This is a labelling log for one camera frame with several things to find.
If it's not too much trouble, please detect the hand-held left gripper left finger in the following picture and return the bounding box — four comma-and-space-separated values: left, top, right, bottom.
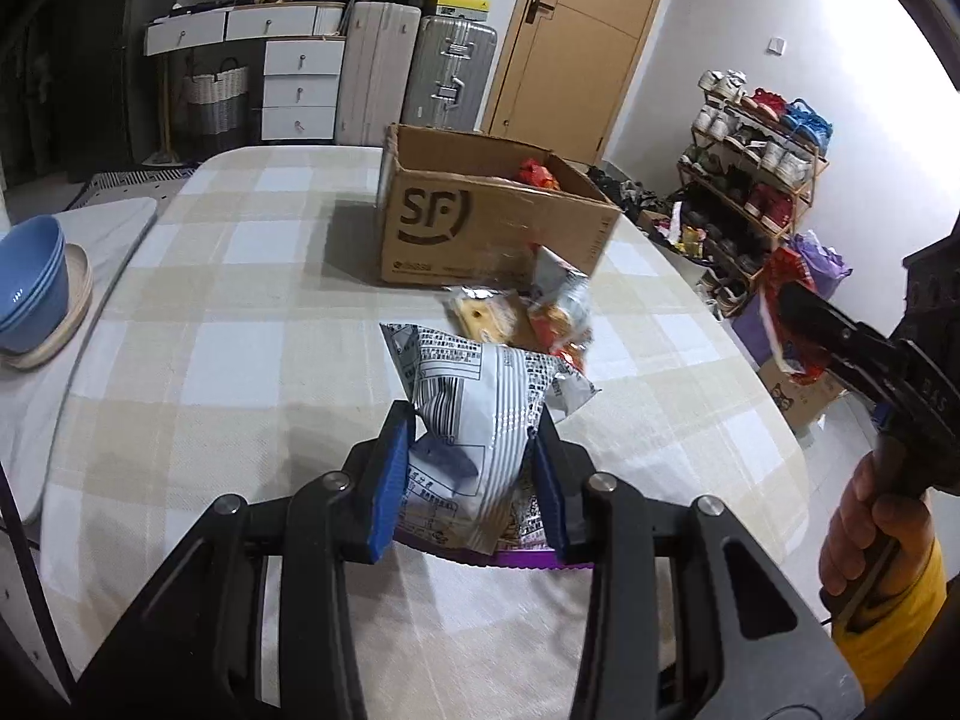
75, 399, 417, 720

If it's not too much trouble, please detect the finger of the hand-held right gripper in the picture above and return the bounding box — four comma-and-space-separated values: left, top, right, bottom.
776, 281, 912, 406

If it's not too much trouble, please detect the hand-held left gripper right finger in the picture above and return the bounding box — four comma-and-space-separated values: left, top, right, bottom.
529, 409, 863, 720

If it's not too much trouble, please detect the silver snack bag purple edge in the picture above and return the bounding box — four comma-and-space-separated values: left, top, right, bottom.
379, 321, 601, 571

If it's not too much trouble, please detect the brown cardboard box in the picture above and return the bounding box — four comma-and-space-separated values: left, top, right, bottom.
377, 124, 623, 290

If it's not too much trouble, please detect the person's right hand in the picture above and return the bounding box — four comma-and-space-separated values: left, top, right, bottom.
819, 454, 938, 601

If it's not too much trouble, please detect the printed cardboard box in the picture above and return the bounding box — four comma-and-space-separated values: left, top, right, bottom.
757, 356, 848, 428

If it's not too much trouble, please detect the white orange snack packet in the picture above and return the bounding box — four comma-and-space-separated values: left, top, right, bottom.
525, 300, 593, 374

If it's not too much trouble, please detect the clear bread packet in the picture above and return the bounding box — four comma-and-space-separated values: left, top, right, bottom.
446, 286, 526, 350

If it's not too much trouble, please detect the shoe rack with shoes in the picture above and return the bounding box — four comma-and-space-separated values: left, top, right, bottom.
679, 69, 833, 271

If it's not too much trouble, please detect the checked tablecloth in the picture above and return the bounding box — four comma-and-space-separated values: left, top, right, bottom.
41, 144, 811, 720

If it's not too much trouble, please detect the small silver snack bag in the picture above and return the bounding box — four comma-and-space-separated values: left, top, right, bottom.
529, 244, 593, 316

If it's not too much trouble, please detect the pile of dark shoes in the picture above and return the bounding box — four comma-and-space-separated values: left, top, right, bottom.
585, 163, 672, 230

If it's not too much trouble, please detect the white cloth cover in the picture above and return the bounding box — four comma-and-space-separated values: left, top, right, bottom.
0, 195, 158, 526

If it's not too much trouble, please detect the beige plate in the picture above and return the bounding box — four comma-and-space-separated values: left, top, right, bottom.
4, 244, 93, 370

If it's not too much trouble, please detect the wooden door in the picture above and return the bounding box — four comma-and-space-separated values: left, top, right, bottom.
480, 0, 680, 166

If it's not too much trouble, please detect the patterned rug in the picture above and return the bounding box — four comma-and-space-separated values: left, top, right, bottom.
64, 165, 200, 211

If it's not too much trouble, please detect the white drawer desk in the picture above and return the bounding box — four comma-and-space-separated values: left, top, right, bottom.
144, 4, 347, 142

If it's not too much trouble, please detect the beige suitcase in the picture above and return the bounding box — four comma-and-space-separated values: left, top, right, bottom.
335, 0, 422, 147

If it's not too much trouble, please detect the woven laundry basket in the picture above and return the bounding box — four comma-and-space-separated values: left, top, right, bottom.
184, 58, 250, 158

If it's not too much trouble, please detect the silver suitcase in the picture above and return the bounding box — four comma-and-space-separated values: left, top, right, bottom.
401, 13, 498, 132

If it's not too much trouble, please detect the blue bowl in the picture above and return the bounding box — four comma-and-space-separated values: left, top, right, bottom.
0, 215, 68, 353

